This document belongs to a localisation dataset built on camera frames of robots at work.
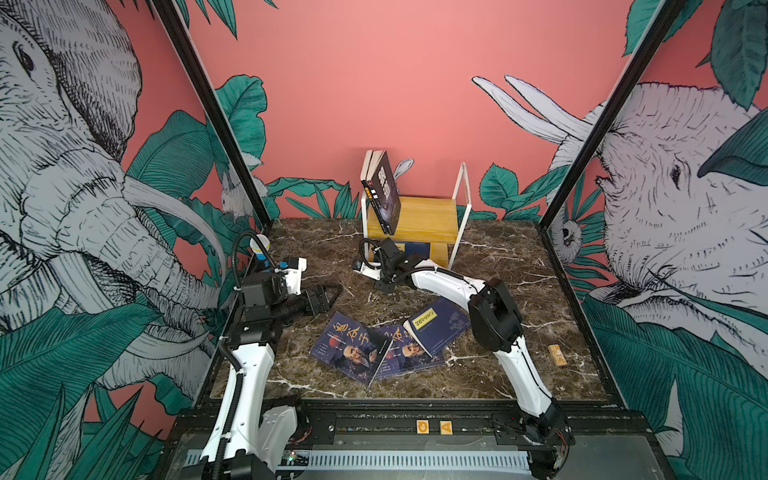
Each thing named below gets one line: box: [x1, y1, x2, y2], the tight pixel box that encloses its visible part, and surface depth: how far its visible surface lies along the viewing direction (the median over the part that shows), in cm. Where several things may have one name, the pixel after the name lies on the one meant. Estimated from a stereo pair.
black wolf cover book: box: [361, 150, 402, 236], surface depth 84 cm
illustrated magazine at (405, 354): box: [376, 323, 446, 379], surface depth 87 cm
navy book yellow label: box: [393, 241, 430, 259], surface depth 106 cm
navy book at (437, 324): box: [403, 297, 471, 357], surface depth 90 cm
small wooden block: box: [548, 344, 568, 367], surface depth 88 cm
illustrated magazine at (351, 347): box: [310, 311, 393, 386], surface depth 87 cm
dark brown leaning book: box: [360, 149, 386, 182], surface depth 81 cm
